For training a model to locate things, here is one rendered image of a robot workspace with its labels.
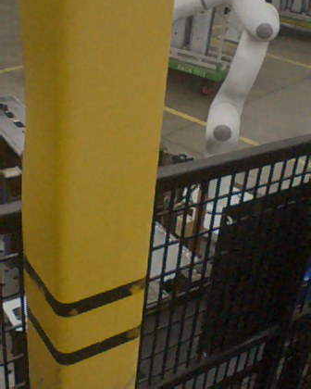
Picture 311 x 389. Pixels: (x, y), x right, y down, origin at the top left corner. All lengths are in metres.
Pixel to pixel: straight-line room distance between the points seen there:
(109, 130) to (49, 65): 0.07
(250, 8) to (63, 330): 1.44
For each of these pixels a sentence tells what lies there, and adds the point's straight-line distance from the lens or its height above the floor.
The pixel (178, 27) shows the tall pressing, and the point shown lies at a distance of 6.12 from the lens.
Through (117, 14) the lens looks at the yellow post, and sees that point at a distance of 0.40.
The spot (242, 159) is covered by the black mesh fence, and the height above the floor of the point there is 1.54.
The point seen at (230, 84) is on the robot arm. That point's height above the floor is 1.26.
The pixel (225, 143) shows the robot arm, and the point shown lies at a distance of 1.94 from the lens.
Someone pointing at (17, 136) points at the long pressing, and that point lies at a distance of 2.04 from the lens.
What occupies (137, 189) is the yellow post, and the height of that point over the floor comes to 1.61.
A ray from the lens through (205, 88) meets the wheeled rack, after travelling 5.63.
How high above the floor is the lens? 1.85
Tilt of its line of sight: 29 degrees down
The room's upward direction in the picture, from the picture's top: 6 degrees clockwise
